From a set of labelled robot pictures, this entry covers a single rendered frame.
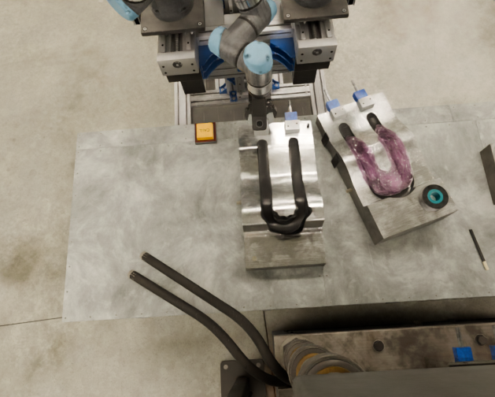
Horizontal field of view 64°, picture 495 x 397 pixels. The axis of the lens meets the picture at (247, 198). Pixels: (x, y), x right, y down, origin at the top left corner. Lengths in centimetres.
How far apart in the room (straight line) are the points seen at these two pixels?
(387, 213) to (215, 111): 125
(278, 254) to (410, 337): 50
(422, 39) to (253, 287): 208
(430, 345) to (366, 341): 20
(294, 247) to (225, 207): 29
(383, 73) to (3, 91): 243
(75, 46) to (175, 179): 176
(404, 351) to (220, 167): 87
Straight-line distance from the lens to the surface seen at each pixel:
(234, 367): 214
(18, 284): 255
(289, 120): 141
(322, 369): 60
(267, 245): 130
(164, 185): 147
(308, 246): 131
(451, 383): 28
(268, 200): 128
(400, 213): 134
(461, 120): 168
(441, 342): 146
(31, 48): 318
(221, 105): 226
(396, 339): 141
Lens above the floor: 214
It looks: 72 degrees down
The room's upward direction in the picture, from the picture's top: 10 degrees counter-clockwise
